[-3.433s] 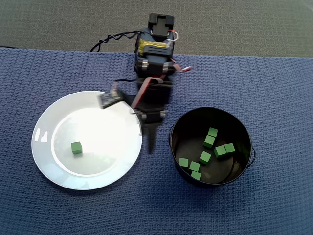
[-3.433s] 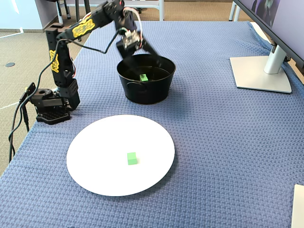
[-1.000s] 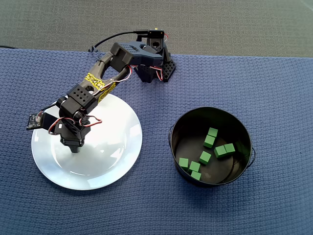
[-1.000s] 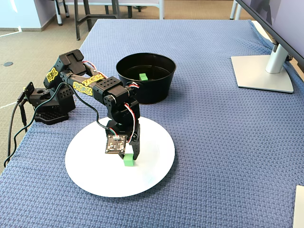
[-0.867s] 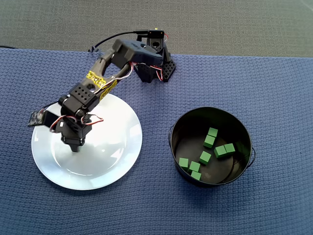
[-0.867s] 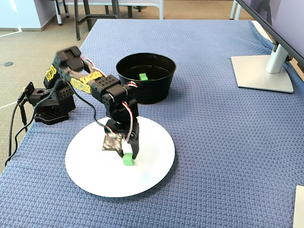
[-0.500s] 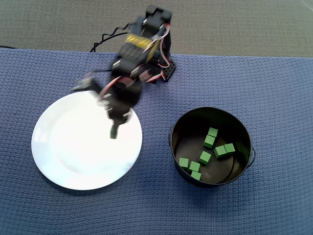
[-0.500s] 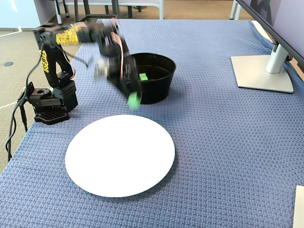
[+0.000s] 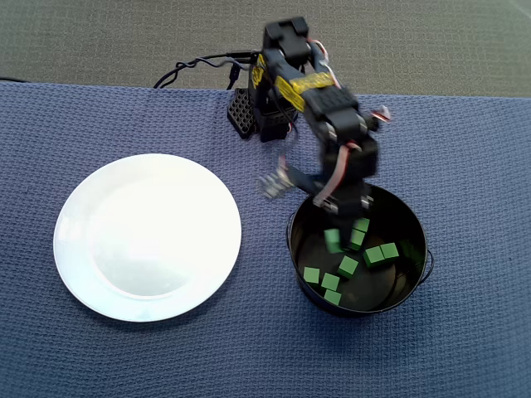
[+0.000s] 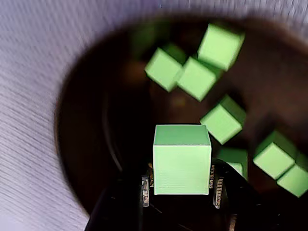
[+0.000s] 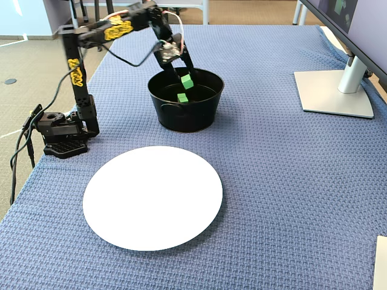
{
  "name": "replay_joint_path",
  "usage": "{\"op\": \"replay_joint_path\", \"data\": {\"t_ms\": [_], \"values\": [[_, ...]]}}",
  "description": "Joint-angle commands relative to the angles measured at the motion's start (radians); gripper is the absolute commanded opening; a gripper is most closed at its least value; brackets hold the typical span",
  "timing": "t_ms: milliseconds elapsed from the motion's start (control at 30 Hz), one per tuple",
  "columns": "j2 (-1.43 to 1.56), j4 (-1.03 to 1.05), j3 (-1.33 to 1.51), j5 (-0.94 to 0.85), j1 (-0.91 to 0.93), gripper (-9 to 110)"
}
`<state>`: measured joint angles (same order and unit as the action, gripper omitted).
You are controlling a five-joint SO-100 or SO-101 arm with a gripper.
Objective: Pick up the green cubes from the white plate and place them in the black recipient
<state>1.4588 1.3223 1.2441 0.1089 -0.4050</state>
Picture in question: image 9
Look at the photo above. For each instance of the black metal bucket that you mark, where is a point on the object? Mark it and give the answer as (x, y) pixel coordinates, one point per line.
(398, 219)

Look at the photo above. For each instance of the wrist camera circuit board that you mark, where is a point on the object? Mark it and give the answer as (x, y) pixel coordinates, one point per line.
(276, 182)

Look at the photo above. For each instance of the green cube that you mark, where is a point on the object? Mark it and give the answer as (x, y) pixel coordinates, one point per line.
(390, 251)
(347, 266)
(373, 256)
(311, 275)
(332, 241)
(332, 297)
(361, 225)
(357, 240)
(330, 282)

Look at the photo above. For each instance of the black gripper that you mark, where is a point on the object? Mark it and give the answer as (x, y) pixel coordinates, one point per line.
(348, 203)

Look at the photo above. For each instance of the white round plate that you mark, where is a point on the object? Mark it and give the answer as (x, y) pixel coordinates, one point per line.
(145, 240)

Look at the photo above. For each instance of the blue woven cloth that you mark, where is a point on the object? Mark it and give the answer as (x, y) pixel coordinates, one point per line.
(265, 356)

